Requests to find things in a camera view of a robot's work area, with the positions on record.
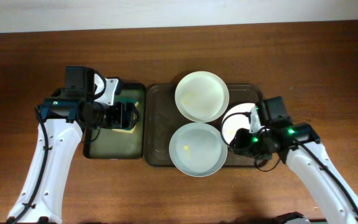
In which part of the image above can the white plate right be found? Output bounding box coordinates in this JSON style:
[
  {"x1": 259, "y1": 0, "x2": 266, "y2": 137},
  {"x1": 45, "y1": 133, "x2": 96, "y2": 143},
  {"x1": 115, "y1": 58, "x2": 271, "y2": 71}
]
[{"x1": 221, "y1": 103, "x2": 260, "y2": 143}]

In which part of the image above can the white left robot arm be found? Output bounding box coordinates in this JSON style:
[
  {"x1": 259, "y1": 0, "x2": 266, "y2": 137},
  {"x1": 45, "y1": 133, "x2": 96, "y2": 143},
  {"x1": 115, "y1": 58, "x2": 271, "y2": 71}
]
[{"x1": 7, "y1": 86, "x2": 145, "y2": 223}]

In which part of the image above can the green yellow sponge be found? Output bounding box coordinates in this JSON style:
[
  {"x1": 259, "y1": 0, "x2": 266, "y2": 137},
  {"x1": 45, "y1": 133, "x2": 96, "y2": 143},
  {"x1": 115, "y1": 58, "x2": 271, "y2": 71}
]
[{"x1": 112, "y1": 98, "x2": 139, "y2": 134}]

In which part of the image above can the cream plate top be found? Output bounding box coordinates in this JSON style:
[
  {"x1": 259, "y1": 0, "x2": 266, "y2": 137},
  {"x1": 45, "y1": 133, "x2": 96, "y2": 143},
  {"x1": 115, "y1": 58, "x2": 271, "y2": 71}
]
[{"x1": 174, "y1": 71, "x2": 229, "y2": 123}]

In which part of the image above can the grey white plate bottom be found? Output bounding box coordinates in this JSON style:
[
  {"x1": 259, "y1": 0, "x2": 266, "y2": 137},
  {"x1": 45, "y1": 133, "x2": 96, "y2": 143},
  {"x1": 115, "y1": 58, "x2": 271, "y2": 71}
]
[{"x1": 169, "y1": 123, "x2": 227, "y2": 177}]

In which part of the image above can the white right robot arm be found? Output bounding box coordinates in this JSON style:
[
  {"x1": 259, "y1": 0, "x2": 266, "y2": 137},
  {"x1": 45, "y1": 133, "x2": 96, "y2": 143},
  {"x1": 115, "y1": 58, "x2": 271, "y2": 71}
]
[{"x1": 223, "y1": 123, "x2": 358, "y2": 223}]

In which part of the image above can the brown serving tray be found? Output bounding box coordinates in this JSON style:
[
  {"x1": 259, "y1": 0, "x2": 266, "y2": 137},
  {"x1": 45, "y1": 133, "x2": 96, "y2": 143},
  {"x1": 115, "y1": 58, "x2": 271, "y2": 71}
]
[{"x1": 143, "y1": 83, "x2": 264, "y2": 168}]

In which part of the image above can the black water tray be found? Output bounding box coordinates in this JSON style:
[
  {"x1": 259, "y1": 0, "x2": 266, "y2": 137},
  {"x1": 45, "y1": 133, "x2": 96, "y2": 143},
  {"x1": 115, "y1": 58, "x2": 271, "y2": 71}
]
[{"x1": 83, "y1": 83, "x2": 145, "y2": 159}]

